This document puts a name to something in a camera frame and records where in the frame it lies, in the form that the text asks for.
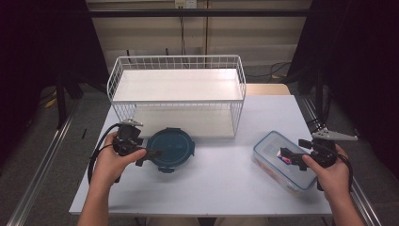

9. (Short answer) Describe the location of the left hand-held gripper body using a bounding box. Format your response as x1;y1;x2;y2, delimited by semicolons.
111;119;146;158

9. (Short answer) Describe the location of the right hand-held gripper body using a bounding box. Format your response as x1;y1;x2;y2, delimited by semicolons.
297;128;359;192

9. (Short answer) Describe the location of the person's right hand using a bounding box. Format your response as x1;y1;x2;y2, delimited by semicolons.
302;143;353;203

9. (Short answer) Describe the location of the person's left hand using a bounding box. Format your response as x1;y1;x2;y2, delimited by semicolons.
89;131;148;191

